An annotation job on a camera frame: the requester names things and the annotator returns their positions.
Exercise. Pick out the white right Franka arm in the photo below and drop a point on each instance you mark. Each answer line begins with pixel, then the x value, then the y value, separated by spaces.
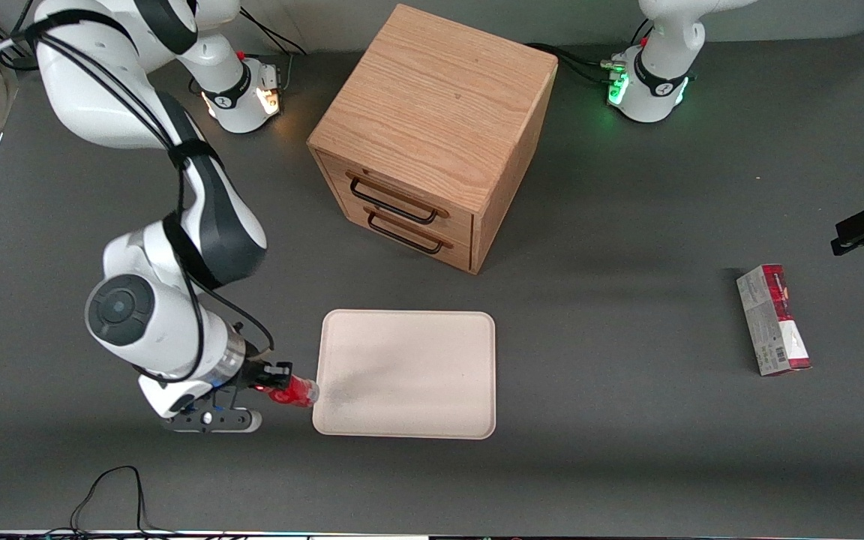
pixel 214 217

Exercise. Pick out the beige plastic tray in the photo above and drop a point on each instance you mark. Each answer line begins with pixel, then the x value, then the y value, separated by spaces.
pixel 409 373

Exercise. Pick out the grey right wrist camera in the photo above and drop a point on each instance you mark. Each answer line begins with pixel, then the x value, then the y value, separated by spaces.
pixel 211 420

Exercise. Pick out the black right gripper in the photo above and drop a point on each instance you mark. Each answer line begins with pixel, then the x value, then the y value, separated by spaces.
pixel 255 373

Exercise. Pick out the wooden drawer cabinet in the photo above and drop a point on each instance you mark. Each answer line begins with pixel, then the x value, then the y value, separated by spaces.
pixel 439 112

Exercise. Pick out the red coke bottle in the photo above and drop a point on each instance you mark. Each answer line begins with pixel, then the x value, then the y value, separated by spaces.
pixel 297 392

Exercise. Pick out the red and grey carton box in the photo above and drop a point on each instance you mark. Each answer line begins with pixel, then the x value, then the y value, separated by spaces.
pixel 774 321

